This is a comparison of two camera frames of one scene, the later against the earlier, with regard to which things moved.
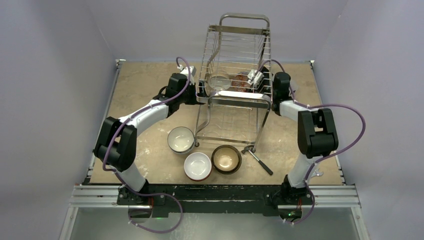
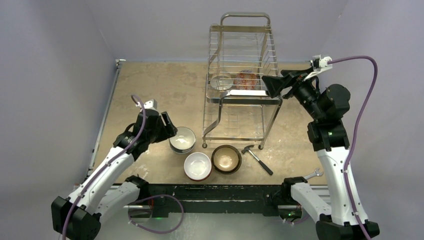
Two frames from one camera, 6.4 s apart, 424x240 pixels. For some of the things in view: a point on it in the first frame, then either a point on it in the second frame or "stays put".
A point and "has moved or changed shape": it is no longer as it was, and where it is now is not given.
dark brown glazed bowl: x=226 y=159 stays put
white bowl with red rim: x=197 y=166 stays put
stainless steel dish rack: x=235 y=85 has moved or changed shape
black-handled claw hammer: x=247 y=149 stays put
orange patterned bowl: x=240 y=83 has moved or changed shape
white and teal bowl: x=180 y=140 stays put
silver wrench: x=316 y=173 stays put
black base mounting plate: x=237 y=199 stays put
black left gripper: x=193 y=100 to x=168 y=130
